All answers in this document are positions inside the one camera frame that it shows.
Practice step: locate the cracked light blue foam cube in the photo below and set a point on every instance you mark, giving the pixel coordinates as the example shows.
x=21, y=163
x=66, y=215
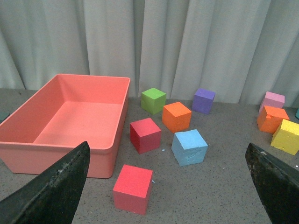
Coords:
x=189, y=147

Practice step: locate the orange foam cube right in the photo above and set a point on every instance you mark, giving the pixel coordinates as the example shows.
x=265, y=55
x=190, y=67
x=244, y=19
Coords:
x=270, y=118

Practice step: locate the red foam cube front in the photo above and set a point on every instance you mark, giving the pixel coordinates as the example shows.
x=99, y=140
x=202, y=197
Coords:
x=132, y=189

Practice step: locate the orange foam cube left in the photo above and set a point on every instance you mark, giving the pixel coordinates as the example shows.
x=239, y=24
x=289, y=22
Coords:
x=176, y=117

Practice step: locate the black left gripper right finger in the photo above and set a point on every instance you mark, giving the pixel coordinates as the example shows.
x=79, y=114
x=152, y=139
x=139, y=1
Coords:
x=276, y=183

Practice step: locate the pink plastic bin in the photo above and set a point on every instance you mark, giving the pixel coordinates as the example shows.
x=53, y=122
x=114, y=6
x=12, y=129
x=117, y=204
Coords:
x=67, y=111

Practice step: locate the pink foam cube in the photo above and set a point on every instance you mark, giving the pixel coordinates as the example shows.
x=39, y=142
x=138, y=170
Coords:
x=272, y=99

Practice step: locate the purple foam cube rear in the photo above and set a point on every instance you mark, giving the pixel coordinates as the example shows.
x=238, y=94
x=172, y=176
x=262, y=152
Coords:
x=203, y=100

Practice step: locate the grey curtain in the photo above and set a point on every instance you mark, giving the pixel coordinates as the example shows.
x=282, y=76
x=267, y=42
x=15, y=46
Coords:
x=240, y=49

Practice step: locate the yellow foam cube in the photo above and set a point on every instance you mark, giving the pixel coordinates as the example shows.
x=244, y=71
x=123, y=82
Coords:
x=286, y=137

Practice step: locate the orange foam cube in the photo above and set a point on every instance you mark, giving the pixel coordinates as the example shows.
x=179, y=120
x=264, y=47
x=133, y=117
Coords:
x=176, y=117
x=270, y=118

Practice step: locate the green foam cube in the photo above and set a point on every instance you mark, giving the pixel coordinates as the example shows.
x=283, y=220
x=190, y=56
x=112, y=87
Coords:
x=153, y=100

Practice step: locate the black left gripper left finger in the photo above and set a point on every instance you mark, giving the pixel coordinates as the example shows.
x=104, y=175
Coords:
x=52, y=197

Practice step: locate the dark red foam cube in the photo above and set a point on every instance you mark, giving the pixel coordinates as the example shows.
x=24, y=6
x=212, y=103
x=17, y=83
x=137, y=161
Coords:
x=145, y=135

